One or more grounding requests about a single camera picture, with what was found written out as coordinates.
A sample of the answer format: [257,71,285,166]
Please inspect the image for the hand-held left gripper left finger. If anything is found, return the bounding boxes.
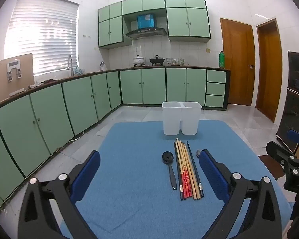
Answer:
[17,150,101,239]

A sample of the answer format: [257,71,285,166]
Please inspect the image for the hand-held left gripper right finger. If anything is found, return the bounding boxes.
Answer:
[199,149,283,239]

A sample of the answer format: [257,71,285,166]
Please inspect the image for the plain wooden chopstick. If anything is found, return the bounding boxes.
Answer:
[184,142,200,200]

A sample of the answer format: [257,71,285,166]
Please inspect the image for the red-handled wooden chopstick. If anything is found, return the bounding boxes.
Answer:
[176,138,187,200]
[180,140,193,199]
[178,140,190,199]

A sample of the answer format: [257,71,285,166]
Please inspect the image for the black plastic spoon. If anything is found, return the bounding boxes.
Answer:
[162,151,177,190]

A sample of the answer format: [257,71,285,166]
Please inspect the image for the white twin-compartment utensil holder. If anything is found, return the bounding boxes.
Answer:
[162,101,202,136]

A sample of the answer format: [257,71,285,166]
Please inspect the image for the brown floor mat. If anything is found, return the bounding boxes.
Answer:
[258,154,286,180]

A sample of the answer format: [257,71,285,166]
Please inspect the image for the black glass-door cabinet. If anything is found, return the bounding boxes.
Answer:
[276,50,299,155]

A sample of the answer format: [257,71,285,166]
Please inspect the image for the blue table mat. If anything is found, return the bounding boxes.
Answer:
[60,120,294,239]

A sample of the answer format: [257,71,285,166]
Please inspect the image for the brown wooden door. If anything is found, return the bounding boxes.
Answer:
[220,17,255,107]
[255,18,283,123]

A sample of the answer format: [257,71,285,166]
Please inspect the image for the dark cloth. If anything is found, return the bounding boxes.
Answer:
[27,79,58,89]

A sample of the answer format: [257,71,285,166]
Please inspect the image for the green lower kitchen cabinets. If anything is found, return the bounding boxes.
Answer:
[0,66,231,215]

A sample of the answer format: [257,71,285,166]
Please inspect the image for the metal kitchen faucet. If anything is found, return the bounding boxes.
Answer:
[67,55,75,77]

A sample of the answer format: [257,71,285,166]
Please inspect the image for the brown board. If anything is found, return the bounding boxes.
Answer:
[0,53,35,102]

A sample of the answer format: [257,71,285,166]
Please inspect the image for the white cooking pot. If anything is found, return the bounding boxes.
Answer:
[133,54,145,66]

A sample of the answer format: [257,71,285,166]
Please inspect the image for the black wok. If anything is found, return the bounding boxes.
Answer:
[149,55,165,66]

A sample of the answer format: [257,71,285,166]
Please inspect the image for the white device on board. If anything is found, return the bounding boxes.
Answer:
[6,58,23,82]

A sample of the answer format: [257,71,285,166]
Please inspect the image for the white window blinds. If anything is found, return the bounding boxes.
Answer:
[4,0,80,76]

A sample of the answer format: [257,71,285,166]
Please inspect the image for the range hood with blue wrap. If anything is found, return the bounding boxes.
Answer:
[125,14,168,40]

